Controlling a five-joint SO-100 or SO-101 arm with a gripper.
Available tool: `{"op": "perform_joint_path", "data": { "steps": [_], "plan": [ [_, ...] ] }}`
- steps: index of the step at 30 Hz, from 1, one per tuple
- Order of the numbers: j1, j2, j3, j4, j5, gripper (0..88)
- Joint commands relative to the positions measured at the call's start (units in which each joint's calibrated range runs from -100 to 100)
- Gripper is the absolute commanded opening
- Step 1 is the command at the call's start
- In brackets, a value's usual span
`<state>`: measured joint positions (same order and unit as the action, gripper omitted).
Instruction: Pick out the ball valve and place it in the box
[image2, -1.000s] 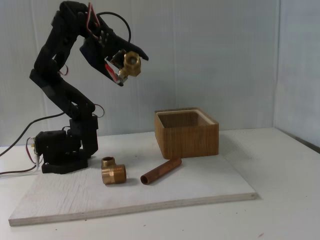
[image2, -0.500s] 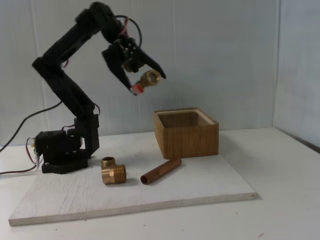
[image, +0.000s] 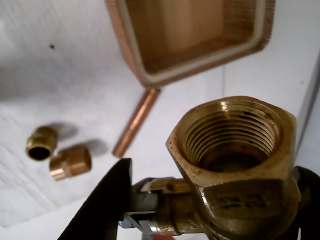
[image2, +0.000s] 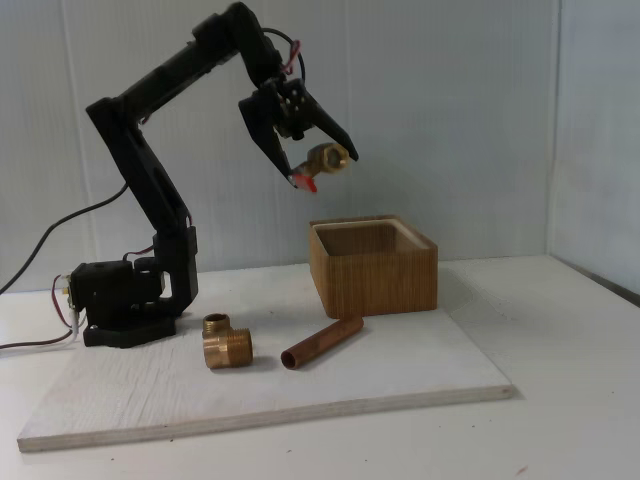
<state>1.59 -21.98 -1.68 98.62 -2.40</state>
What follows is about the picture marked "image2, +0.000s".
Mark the wooden box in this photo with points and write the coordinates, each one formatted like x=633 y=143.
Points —
x=380 y=285

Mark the copper pipe piece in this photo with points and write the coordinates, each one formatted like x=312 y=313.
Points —
x=325 y=340

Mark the white wooden board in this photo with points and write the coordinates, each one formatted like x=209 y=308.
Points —
x=350 y=375

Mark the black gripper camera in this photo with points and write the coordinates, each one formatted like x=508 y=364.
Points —
x=292 y=122

